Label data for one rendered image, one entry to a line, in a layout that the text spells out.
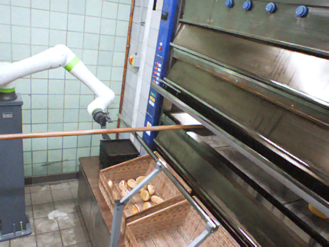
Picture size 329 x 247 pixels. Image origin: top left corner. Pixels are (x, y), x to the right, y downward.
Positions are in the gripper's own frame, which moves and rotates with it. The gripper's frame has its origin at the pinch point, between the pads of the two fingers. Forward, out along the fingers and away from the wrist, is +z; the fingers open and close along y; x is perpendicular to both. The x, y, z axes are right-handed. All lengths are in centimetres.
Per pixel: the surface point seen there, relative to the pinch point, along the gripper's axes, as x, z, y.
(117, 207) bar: 5.6, 41.2, 25.9
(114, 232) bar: 5, 41, 44
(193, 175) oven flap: -52, 27, 24
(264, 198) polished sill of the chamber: -54, 81, 2
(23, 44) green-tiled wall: 44, -121, -27
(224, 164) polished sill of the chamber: -54, 49, 2
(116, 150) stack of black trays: -24, -46, 42
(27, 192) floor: 44, -108, 120
